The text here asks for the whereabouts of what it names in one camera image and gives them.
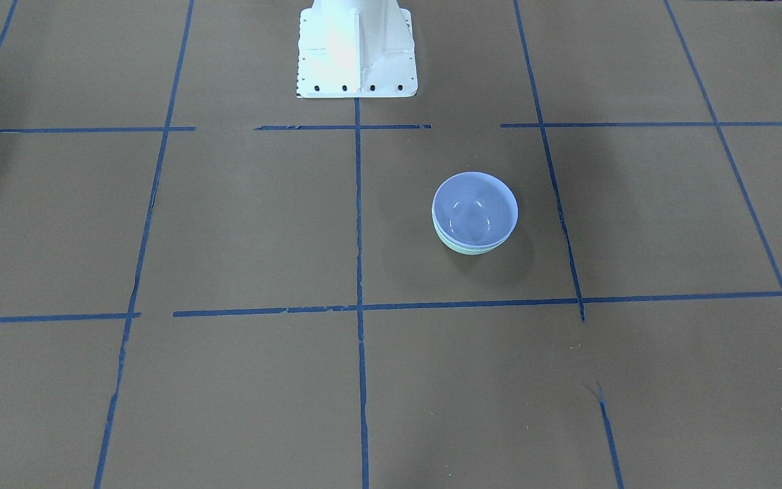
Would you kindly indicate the blue ceramic bowl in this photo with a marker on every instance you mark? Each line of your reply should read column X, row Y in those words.
column 474, row 208

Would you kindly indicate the green ceramic bowl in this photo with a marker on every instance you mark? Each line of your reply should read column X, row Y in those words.
column 466, row 249

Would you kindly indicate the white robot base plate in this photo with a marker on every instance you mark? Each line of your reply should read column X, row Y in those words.
column 349, row 49

